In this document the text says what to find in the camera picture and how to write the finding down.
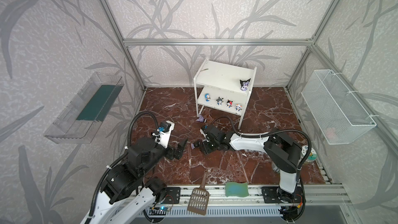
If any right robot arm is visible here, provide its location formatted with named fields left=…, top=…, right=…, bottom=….
left=191, top=116, right=312, bottom=203

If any white two-tier metal shelf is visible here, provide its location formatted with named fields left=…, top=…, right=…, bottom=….
left=193, top=58, right=257, bottom=128

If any clear plastic wall tray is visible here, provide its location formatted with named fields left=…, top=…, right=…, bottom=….
left=44, top=72, right=124, bottom=144

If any green wavy sponge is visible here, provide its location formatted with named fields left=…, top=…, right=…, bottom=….
left=225, top=182, right=249, bottom=198

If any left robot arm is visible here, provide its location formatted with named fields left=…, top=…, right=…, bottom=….
left=81, top=111, right=187, bottom=224

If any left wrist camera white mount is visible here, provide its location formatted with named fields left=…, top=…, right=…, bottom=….
left=153, top=120, right=175, bottom=149

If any purple dress Kuromi figure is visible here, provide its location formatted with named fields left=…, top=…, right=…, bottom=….
left=196, top=115, right=206, bottom=123

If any red hat Doraemon figure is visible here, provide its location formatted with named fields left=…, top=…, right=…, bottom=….
left=227, top=100, right=233, bottom=108

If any white wire mesh basket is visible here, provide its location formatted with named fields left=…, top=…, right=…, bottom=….
left=302, top=69, right=377, bottom=145

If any round tape roll cartoon label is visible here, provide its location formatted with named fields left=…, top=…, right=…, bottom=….
left=302, top=145, right=318, bottom=163

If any white hooded Doraemon figure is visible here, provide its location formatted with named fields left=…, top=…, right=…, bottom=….
left=235, top=104, right=243, bottom=112

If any purple bat Kuromi figure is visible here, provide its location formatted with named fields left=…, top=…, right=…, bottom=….
left=239, top=79, right=251, bottom=91

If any small grey bunny figure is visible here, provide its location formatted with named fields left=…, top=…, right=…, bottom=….
left=216, top=97, right=223, bottom=105

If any blue cup toy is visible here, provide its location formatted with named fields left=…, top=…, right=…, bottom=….
left=205, top=93, right=210, bottom=102

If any small circuit board with LED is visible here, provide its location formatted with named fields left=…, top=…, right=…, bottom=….
left=151, top=205, right=172, bottom=215

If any brown plastic litter scoop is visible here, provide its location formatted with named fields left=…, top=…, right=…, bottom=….
left=187, top=170, right=210, bottom=216

